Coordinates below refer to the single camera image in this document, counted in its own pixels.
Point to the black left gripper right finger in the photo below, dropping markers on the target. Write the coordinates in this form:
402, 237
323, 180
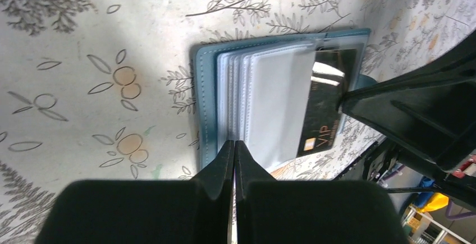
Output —
273, 211

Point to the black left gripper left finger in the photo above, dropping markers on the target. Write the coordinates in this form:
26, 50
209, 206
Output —
198, 210

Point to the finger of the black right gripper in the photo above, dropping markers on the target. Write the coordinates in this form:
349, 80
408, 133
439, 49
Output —
430, 113

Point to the black VIP credit card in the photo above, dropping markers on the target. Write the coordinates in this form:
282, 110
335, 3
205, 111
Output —
332, 74

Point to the blue card holder wallet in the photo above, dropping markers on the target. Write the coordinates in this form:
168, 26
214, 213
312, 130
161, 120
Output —
256, 90

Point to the floral patterned table mat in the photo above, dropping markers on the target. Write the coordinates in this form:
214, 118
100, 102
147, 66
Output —
105, 88

